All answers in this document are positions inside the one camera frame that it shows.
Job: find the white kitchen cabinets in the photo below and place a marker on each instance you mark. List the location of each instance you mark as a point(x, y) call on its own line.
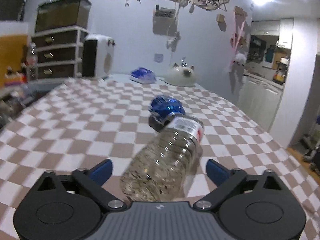
point(259, 99)

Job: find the white plush wall toy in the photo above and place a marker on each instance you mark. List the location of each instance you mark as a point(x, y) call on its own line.
point(239, 60)

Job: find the white space heater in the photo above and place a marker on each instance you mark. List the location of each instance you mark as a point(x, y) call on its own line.
point(97, 58)

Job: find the wall organizer pocket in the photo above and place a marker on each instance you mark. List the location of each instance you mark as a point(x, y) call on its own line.
point(164, 21)

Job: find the wall socket plate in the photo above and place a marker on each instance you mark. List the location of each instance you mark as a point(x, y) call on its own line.
point(158, 58)

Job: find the black kitchen shelf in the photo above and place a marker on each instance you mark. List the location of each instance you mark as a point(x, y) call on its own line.
point(256, 49)

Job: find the dark drawer cabinet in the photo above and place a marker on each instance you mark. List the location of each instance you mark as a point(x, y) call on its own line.
point(59, 52)

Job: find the glass fish tank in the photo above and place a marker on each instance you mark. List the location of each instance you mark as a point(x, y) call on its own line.
point(62, 13)

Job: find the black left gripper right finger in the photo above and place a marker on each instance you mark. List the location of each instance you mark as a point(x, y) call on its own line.
point(238, 190)

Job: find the water bottle red label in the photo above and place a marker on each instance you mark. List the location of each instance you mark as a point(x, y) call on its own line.
point(32, 60)

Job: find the checkered tablecloth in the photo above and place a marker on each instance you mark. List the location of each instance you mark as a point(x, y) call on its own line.
point(81, 123)

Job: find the cat shaped ceramic dish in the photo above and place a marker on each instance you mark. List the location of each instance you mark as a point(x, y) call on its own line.
point(181, 76)

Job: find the blue tissue pack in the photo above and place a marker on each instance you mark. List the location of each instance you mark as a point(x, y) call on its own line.
point(143, 76)

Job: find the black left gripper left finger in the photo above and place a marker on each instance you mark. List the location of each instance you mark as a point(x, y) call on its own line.
point(79, 190)

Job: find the crushed blue snack bag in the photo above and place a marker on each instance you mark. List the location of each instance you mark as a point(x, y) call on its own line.
point(163, 109)

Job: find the clear plastic bottle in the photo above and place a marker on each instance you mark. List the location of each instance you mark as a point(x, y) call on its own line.
point(158, 171)

